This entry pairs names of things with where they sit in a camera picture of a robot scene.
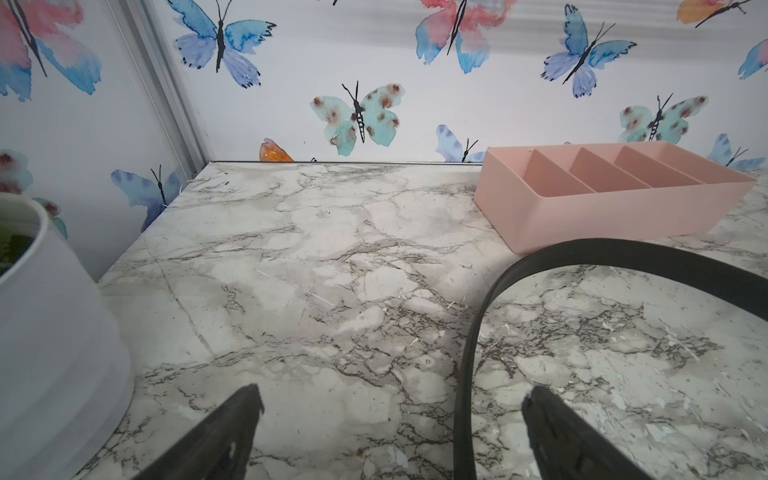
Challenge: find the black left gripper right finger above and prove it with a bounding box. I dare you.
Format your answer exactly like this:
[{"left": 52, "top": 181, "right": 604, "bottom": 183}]
[{"left": 522, "top": 386, "right": 650, "bottom": 480}]

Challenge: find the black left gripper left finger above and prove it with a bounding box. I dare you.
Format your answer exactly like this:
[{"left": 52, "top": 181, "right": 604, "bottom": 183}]
[{"left": 136, "top": 384, "right": 264, "bottom": 480}]

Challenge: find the pink divided storage box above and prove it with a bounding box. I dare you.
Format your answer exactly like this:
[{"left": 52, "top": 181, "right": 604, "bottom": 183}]
[{"left": 474, "top": 141, "right": 757, "bottom": 255}]

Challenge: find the white flower pot with plant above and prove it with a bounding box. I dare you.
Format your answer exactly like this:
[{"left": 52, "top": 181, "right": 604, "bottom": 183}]
[{"left": 1, "top": 193, "right": 134, "bottom": 479}]

